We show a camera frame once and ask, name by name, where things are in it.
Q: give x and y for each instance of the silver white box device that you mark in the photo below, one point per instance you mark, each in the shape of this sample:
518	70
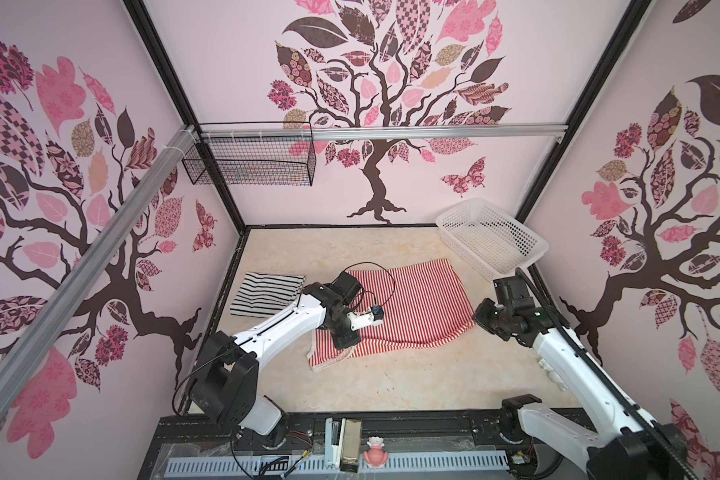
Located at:
343	444

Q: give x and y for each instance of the pink pig figurine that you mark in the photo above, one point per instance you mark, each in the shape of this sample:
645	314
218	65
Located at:
375	456

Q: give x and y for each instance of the white plastic laundry basket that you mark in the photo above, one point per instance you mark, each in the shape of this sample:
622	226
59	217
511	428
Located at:
488	239

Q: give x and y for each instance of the aluminium rail left wall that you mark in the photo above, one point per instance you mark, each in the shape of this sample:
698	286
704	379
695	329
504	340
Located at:
22	361

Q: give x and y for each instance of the small white figurine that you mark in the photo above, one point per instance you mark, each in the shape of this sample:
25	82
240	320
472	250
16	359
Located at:
551	374

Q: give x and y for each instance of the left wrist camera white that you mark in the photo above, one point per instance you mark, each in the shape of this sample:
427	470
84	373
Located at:
373	317

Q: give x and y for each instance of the red white striped tank top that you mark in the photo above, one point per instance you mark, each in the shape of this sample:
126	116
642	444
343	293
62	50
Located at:
425	306

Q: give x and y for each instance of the aluminium rail back wall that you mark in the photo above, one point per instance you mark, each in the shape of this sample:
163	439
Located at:
391	133

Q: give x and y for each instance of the black wire mesh basket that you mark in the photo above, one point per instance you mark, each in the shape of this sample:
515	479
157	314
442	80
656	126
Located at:
261	153

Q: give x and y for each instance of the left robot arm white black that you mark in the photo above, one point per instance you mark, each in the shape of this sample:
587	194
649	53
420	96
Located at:
224	383

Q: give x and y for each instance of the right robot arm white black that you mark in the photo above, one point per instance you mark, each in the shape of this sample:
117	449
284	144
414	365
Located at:
624	441

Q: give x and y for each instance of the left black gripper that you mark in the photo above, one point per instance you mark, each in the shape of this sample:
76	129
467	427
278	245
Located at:
351	338

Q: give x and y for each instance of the black white striped tank top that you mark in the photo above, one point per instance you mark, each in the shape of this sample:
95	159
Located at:
264	295

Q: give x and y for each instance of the aluminium rail wall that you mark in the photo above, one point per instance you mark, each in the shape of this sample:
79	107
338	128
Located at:
22	361
391	133

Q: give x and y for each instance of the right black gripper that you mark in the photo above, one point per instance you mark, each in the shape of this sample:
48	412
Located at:
479	316

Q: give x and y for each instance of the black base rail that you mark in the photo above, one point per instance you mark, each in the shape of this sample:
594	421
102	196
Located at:
481	426

